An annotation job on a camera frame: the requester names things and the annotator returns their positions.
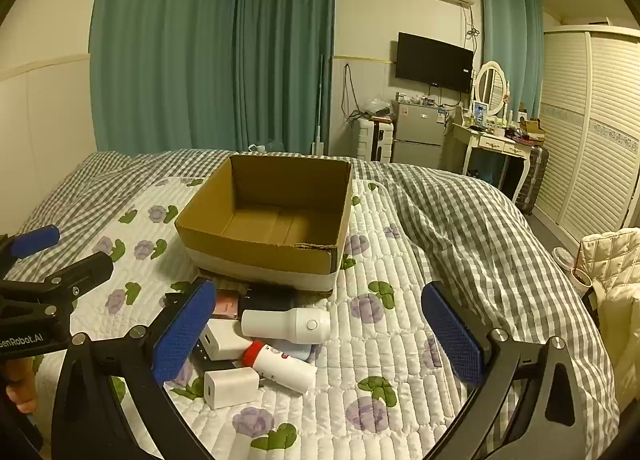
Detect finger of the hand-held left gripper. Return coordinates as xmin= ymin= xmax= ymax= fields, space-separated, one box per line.
xmin=0 ymin=224 xmax=61 ymax=281
xmin=0 ymin=251 xmax=115 ymax=331

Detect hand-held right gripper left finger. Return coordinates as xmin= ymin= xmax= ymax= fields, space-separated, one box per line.
xmin=50 ymin=277 xmax=218 ymax=460

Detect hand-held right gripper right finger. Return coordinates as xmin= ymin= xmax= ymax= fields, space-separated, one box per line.
xmin=420 ymin=281 xmax=623 ymax=460

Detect reddish box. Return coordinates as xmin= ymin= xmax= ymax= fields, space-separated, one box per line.
xmin=212 ymin=290 xmax=246 ymax=320

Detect black small box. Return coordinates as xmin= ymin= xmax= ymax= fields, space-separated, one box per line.
xmin=242 ymin=285 xmax=301 ymax=313

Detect white thermos bottle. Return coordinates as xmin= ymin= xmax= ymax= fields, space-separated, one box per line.
xmin=241 ymin=307 xmax=332 ymax=343

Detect white bottle with red cap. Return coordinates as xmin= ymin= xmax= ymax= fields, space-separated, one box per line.
xmin=242 ymin=340 xmax=318 ymax=395

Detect brown cardboard box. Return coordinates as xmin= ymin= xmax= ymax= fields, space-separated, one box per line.
xmin=174 ymin=153 xmax=355 ymax=297

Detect person's left hand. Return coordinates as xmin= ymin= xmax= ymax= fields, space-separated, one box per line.
xmin=5 ymin=359 xmax=40 ymax=415

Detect grey checked blanket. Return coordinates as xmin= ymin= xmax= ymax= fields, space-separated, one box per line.
xmin=7 ymin=147 xmax=621 ymax=460

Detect floral quilted mat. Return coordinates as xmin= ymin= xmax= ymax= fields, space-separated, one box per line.
xmin=10 ymin=175 xmax=506 ymax=460

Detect pale slipper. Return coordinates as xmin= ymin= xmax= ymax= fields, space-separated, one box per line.
xmin=552 ymin=246 xmax=576 ymax=271

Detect grey suitcase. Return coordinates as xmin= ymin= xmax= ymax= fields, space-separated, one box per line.
xmin=515 ymin=143 xmax=550 ymax=216

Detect white dressing table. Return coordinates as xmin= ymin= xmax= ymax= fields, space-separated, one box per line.
xmin=452 ymin=108 xmax=543 ymax=203

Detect clear water jug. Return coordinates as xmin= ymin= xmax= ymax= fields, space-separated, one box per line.
xmin=247 ymin=140 xmax=288 ymax=156

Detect silver fridge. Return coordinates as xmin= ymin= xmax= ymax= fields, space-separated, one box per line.
xmin=390 ymin=100 xmax=448 ymax=171

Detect white suitcase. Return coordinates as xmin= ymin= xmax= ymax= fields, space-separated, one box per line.
xmin=352 ymin=117 xmax=396 ymax=163

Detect wide teal curtain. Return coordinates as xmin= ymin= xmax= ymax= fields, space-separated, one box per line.
xmin=89 ymin=0 xmax=241 ymax=153

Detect white louvred wardrobe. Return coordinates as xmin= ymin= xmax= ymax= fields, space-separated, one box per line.
xmin=530 ymin=25 xmax=640 ymax=246

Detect oval white mirror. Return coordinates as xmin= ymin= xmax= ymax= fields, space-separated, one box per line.
xmin=472 ymin=60 xmax=508 ymax=114

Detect narrow teal curtain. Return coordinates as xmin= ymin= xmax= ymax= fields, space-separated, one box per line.
xmin=480 ymin=0 xmax=545 ymax=116

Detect black wall television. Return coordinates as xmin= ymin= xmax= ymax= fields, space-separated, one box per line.
xmin=395 ymin=32 xmax=475 ymax=95

